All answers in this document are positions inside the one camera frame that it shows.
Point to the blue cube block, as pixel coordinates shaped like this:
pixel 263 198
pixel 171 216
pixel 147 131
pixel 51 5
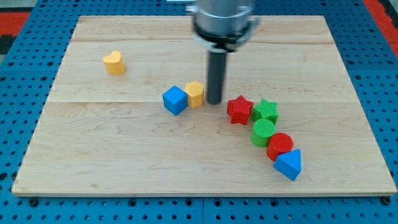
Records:
pixel 175 100

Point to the green star block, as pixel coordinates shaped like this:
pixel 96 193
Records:
pixel 265 110

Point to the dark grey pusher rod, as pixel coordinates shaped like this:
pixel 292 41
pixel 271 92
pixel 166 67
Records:
pixel 216 73

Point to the red cylinder block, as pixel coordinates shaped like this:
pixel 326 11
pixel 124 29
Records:
pixel 279 143

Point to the blue triangle block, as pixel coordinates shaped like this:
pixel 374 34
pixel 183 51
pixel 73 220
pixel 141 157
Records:
pixel 289 164

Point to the green cylinder block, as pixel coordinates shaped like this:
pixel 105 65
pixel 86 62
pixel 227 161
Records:
pixel 263 130

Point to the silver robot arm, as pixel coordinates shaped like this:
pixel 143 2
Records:
pixel 222 26

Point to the wooden board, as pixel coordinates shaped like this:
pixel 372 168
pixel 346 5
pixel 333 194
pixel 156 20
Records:
pixel 102 135

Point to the yellow hexagon block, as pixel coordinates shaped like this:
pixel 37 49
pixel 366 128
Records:
pixel 195 91

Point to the red star block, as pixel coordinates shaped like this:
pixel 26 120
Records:
pixel 239 110

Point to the yellow heart block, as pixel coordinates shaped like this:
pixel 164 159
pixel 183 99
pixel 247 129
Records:
pixel 114 63

